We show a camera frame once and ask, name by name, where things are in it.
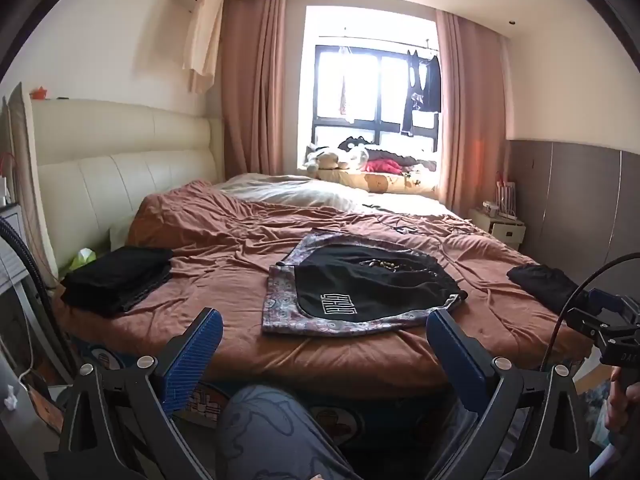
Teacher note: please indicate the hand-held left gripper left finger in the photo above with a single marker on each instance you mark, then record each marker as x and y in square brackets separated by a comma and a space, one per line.
[197, 355]

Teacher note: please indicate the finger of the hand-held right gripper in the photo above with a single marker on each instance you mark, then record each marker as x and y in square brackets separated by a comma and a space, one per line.
[605, 302]
[590, 322]

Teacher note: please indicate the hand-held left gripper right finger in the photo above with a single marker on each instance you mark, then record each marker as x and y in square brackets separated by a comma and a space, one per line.
[455, 360]

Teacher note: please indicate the grey patterned pants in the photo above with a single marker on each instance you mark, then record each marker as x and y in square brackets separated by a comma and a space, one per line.
[282, 305]

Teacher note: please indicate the black shorts with white print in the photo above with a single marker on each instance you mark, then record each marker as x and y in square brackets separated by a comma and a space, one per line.
[375, 290]

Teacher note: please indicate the person's right hand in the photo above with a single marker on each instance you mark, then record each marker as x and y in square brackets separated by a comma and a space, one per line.
[620, 402]

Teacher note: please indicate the black folded garment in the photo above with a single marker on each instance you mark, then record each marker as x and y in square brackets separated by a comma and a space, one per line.
[545, 280]

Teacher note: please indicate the brown blanket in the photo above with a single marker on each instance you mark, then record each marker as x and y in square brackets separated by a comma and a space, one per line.
[225, 260]

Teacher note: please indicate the person's patterned pajama leg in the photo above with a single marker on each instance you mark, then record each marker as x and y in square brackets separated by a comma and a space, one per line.
[270, 435]

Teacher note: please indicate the stack of folded black clothes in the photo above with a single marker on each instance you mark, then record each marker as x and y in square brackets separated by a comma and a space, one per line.
[117, 280]

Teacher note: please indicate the grey wardrobe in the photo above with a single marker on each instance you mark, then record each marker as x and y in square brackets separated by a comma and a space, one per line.
[565, 200]

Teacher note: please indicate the cream nightstand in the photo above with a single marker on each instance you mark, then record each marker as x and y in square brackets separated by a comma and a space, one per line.
[500, 225]

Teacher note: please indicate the striped paper bag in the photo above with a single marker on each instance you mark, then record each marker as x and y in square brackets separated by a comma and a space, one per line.
[505, 195]

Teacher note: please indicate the green tissue pack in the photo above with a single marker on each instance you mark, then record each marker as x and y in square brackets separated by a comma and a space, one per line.
[82, 258]

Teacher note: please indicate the cream duvet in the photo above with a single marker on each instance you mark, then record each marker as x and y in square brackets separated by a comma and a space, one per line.
[310, 192]

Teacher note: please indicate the red cloth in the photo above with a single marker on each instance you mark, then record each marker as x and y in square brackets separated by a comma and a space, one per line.
[382, 165]

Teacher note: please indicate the cream leather headboard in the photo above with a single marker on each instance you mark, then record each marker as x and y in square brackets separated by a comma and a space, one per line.
[120, 160]

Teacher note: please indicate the white bedside cabinet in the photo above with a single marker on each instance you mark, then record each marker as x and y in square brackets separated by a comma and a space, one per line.
[12, 255]

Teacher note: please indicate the white stuffed toy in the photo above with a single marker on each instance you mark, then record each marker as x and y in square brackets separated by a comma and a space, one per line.
[327, 159]

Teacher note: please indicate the black stuffed toy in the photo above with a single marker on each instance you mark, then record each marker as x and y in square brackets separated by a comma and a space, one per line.
[355, 142]

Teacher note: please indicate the black hanging garment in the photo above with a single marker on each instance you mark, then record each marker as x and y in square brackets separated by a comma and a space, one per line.
[422, 95]

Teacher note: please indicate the stuffed toys by window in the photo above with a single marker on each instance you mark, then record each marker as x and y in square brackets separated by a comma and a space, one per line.
[370, 90]

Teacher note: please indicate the pink hanging garment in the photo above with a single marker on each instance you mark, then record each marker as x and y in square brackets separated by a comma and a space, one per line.
[345, 95]

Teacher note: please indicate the cream hanging cloth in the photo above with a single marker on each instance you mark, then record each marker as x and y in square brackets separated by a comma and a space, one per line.
[202, 35]

